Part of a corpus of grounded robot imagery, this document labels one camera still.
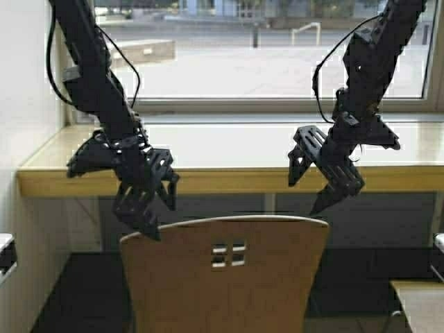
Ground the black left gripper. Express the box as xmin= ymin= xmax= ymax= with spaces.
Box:
xmin=67 ymin=130 xmax=180 ymax=241

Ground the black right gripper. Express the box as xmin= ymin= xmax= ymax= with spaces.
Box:
xmin=287 ymin=114 xmax=400 ymax=216

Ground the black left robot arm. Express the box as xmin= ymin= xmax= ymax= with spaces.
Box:
xmin=50 ymin=1 xmax=179 ymax=241

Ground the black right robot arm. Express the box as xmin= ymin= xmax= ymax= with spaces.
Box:
xmin=288 ymin=1 xmax=427 ymax=215

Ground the left robot base edge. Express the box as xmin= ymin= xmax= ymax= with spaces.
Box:
xmin=1 ymin=233 xmax=17 ymax=280

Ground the wooden window counter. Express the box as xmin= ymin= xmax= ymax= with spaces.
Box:
xmin=16 ymin=114 xmax=443 ymax=198

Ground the outdoor dark bollard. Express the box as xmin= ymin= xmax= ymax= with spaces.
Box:
xmin=252 ymin=26 xmax=259 ymax=49

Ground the small wooden table right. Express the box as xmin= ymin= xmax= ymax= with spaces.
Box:
xmin=390 ymin=280 xmax=443 ymax=333

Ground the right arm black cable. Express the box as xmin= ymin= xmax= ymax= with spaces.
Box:
xmin=311 ymin=13 xmax=384 ymax=164

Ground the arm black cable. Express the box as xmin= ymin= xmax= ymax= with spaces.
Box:
xmin=45 ymin=10 xmax=142 ymax=108
xmin=311 ymin=13 xmax=384 ymax=164

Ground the white window frame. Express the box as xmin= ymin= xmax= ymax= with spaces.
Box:
xmin=62 ymin=0 xmax=444 ymax=115

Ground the outdoor concrete bench wall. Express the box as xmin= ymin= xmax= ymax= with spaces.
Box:
xmin=116 ymin=39 xmax=176 ymax=65

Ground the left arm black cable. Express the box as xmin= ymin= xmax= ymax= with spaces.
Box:
xmin=45 ymin=10 xmax=142 ymax=108

